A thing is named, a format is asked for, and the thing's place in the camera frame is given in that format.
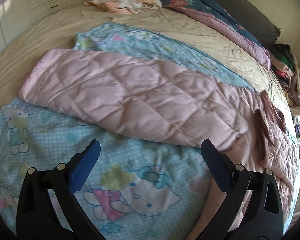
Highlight blue Hello Kitty sheet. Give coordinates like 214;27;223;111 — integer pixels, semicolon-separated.
0;22;269;239

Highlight dark floral pink quilt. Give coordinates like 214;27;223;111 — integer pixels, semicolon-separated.
160;0;271;70

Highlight beige bed sheet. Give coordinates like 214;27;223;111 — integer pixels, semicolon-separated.
0;6;294;133

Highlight peach white small garment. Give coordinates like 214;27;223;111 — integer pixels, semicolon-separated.
84;0;162;14

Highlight pink quilted jacket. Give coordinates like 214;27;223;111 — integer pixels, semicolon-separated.
19;49;300;226

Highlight pile of mixed clothes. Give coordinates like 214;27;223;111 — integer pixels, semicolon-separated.
269;44;300;145

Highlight dark grey headboard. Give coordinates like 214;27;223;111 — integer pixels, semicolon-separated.
215;0;281;49

